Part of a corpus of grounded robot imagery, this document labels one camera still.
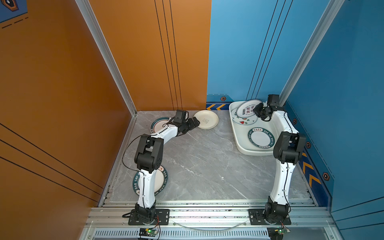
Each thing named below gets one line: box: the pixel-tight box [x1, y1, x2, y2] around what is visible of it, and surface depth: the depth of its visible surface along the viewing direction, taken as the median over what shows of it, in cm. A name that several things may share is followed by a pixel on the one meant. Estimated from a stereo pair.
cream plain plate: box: [193, 110, 219, 130], surface depth 118 cm
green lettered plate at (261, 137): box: [247, 127, 275, 149], surface depth 106 cm
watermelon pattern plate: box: [231, 106, 258, 126], surface depth 111 cm
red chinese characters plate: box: [236, 99, 264, 118], surface depth 113 cm
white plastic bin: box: [229, 101, 289, 156], surface depth 98 cm
